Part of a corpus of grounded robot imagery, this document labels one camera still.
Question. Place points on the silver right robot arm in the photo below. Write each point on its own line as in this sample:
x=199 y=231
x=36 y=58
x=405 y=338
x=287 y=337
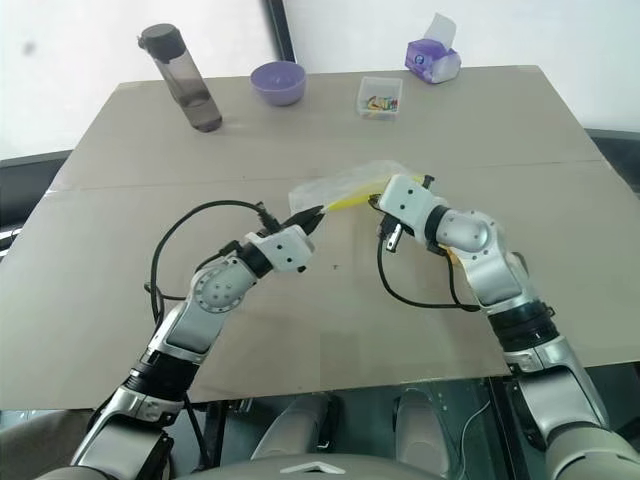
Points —
x=480 y=235

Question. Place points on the yellow banana peel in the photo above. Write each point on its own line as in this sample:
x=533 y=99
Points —
x=340 y=185

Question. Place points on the brown cardboard sheet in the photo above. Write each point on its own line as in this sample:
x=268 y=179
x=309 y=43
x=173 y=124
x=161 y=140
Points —
x=300 y=140
x=325 y=325

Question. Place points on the colourful small pieces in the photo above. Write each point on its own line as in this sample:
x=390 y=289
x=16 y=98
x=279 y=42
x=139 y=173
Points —
x=382 y=103

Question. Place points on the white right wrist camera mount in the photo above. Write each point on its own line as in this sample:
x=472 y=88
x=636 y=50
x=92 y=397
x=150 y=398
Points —
x=407 y=200

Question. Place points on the dark furniture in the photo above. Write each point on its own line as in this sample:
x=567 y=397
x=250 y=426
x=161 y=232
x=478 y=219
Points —
x=30 y=200
x=620 y=155

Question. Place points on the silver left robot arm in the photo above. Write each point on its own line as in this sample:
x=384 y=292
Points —
x=220 y=285

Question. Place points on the grey rounded shell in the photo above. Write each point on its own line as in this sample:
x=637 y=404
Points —
x=295 y=425
x=427 y=430

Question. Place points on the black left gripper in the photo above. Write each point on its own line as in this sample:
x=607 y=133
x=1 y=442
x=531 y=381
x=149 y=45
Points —
x=297 y=220

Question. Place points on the small clear plastic box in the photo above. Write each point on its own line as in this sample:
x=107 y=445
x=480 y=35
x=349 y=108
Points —
x=372 y=86

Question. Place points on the dark translucent water bottle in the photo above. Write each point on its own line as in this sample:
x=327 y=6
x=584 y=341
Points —
x=187 y=75

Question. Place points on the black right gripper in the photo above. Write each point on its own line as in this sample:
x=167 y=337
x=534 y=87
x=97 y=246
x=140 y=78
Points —
x=402 y=227

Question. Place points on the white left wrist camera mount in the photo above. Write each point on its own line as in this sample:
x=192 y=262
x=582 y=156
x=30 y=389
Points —
x=290 y=250

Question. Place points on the black window frame post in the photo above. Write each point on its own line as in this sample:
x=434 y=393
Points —
x=281 y=30

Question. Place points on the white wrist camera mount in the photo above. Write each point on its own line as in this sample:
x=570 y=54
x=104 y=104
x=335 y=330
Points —
x=290 y=250
x=407 y=200

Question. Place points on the purple plastic bowl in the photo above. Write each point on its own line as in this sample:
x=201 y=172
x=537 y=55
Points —
x=278 y=82

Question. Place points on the grey robot torso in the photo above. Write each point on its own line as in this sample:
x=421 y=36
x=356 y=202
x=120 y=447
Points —
x=325 y=470

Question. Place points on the purple tissue pack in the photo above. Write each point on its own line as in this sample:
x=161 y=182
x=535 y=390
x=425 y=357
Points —
x=425 y=57

